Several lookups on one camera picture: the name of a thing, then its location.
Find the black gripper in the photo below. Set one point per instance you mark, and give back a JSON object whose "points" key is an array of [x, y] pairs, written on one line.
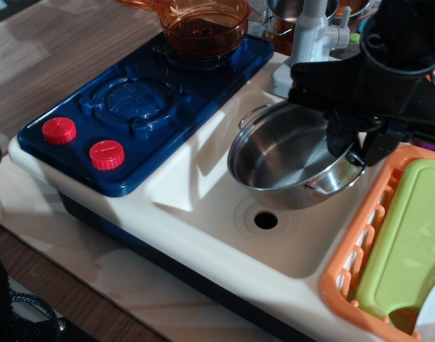
{"points": [[387, 79]]}

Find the stainless steel pan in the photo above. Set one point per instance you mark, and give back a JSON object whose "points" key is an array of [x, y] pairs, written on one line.
{"points": [[280, 156]]}

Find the cream toy sink unit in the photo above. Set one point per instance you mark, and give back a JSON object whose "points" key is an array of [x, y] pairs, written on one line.
{"points": [[190, 209]]}

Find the blue toy stove top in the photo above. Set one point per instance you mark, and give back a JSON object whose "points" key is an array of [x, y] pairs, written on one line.
{"points": [[151, 102]]}

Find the right red stove knob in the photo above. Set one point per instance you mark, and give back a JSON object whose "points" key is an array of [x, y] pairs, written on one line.
{"points": [[107, 155]]}

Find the red stove knob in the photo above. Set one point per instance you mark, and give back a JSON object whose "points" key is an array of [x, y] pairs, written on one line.
{"points": [[107, 155], [59, 131]]}

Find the left red stove knob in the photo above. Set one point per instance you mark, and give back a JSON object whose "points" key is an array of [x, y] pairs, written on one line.
{"points": [[59, 131]]}

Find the purple toy vegetable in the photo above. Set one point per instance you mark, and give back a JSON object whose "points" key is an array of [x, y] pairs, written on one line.
{"points": [[424, 145]]}

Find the grey toy faucet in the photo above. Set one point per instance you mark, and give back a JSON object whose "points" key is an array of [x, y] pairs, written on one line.
{"points": [[313, 40]]}

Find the green cutting board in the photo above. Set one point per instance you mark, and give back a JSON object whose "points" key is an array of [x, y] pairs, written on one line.
{"points": [[401, 268]]}

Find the orange dish rack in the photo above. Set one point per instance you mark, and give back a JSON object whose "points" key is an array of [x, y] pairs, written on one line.
{"points": [[339, 281]]}

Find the steel pot behind faucet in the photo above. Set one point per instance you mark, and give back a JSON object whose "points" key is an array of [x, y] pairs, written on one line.
{"points": [[284, 17]]}

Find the white plate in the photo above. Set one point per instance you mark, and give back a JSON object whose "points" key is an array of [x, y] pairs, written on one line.
{"points": [[425, 323]]}

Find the orange transparent pot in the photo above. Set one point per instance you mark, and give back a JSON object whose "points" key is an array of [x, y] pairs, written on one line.
{"points": [[200, 29]]}

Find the black bracket with screw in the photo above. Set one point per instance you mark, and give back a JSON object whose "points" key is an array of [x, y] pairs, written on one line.
{"points": [[16, 327]]}

